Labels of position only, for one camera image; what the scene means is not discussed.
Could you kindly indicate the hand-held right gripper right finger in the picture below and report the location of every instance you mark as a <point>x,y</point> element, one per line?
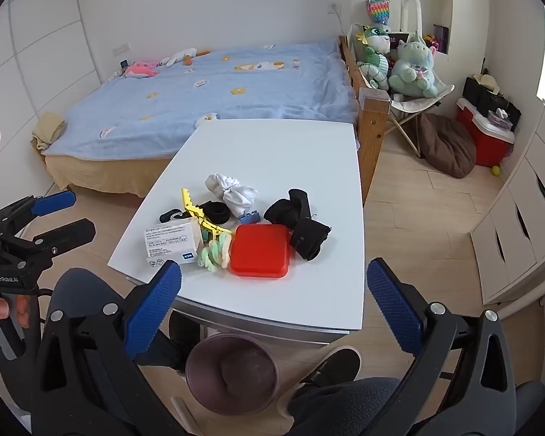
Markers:
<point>393,306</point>

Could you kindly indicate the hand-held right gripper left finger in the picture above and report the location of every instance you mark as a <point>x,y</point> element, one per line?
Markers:
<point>156,309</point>

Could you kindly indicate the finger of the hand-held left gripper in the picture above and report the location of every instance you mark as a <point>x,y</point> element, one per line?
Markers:
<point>68,231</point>
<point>54,202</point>

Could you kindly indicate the white cardboard box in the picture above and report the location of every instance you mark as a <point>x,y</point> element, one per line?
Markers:
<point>168,240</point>

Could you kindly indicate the purple round waste bin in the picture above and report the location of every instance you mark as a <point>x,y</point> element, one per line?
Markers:
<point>200,372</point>

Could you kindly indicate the green white fuzzy twisted band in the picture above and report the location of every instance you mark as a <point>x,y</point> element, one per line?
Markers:
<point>213,254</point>

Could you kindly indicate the black small hook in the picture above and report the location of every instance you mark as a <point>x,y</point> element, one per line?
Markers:
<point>168,215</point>

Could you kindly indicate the black sock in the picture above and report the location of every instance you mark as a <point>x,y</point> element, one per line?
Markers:
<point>309,236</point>
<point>281,211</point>

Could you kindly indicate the yellow toothed hair clip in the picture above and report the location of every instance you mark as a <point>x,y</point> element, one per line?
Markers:
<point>190,204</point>

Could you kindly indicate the black fuzzy hair band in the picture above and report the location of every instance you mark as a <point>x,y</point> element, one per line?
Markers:
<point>218,213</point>

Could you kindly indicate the red square plastic box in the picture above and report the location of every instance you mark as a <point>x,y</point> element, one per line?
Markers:
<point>259,250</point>

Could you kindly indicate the blue small clip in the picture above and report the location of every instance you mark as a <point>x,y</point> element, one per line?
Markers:
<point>250,217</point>

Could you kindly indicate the white knotted cloth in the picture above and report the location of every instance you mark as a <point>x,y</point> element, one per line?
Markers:
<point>234,193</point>

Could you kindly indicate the person's left hand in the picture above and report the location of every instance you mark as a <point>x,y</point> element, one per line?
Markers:
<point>0,308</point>

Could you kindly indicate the beige bed base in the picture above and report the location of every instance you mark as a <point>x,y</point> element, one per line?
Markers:
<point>109,172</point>

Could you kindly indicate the beige folded cloth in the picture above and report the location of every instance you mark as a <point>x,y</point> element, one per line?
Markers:
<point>47,127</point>

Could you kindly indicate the person's black right shoe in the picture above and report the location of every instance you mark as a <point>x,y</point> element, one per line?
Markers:
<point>336,365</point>

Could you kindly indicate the person's right leg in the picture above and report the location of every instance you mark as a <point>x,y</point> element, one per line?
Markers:
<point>345,408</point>

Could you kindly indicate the white drawer cabinet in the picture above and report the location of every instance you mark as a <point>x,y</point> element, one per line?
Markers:
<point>522,218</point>

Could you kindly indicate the pink plush toy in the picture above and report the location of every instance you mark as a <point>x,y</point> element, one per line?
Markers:
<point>138,69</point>

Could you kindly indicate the brown beanbag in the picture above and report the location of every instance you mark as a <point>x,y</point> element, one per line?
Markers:
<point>449,145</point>

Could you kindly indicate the red cooler box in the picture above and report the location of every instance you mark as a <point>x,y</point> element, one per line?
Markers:
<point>486,143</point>

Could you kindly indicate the white goose plush toy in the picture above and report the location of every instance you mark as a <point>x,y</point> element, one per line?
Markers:
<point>177,57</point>

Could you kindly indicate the blue printed blanket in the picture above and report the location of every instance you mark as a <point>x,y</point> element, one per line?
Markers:
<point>209,91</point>

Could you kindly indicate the white folding chair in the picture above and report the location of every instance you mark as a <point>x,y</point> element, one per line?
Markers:
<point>429,95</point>

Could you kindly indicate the clear plastic packet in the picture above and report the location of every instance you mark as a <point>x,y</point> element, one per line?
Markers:
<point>499,119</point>

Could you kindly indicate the black bag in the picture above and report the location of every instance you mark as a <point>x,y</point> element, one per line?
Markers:
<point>479,97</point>

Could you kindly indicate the teal dinosaur plush toy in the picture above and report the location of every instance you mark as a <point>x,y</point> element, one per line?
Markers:
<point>413,68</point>

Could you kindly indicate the beige hat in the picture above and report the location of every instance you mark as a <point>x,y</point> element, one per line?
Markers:
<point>487,82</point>

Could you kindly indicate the green dragon plush toy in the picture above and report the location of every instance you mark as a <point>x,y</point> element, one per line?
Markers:
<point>374,61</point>

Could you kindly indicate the black printed box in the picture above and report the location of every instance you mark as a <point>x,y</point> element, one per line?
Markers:
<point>397,40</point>

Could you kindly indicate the purple box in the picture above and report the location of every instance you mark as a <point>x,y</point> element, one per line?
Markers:
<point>441,38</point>

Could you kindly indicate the white arched stand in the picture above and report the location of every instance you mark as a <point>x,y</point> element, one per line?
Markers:
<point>404,13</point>

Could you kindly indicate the rainbow bubble bag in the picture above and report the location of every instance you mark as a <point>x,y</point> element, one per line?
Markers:
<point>378,11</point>

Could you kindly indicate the wide wall socket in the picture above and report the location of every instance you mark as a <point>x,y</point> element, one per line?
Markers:
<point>121,48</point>

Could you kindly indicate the wooden bed frame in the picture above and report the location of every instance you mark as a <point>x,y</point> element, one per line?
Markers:
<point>372,122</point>

